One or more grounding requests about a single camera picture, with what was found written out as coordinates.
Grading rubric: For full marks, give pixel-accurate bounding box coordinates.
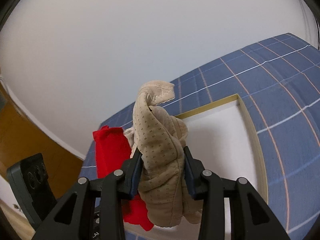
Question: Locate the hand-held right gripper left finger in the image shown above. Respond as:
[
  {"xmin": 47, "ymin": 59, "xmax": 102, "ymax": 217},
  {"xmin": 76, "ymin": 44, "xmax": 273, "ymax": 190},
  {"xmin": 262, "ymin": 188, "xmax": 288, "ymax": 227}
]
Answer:
[{"xmin": 35, "ymin": 149, "xmax": 143, "ymax": 240}]

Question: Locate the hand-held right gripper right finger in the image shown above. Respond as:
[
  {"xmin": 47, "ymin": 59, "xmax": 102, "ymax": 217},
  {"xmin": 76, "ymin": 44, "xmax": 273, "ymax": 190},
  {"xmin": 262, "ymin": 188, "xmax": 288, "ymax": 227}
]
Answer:
[{"xmin": 183, "ymin": 145, "xmax": 292, "ymax": 240}]

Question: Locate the beige dotted underwear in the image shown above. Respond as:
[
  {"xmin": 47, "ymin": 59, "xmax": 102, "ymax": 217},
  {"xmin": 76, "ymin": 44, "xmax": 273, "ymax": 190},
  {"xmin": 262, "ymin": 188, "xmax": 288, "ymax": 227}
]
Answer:
[{"xmin": 132, "ymin": 80, "xmax": 204, "ymax": 228}]

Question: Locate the red underwear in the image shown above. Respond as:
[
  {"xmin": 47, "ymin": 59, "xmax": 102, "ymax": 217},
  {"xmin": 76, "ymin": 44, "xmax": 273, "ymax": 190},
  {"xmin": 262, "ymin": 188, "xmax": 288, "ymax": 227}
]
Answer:
[{"xmin": 92, "ymin": 127, "xmax": 154, "ymax": 231}]

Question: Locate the shallow cardboard tray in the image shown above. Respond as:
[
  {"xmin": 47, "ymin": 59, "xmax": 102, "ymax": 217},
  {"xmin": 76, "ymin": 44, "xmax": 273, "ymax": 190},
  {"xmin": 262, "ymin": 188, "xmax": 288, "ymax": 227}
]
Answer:
[{"xmin": 124, "ymin": 94, "xmax": 269, "ymax": 240}]

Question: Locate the brown wooden door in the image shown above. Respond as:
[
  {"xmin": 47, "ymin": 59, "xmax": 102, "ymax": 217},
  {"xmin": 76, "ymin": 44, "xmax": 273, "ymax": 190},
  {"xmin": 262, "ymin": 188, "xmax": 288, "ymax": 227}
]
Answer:
[{"xmin": 0, "ymin": 79, "xmax": 87, "ymax": 193}]

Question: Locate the blue checked cloth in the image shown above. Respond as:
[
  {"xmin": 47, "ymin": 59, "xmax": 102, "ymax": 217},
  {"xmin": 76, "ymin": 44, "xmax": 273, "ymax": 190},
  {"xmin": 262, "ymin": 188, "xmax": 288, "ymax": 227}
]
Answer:
[{"xmin": 79, "ymin": 32, "xmax": 320, "ymax": 240}]

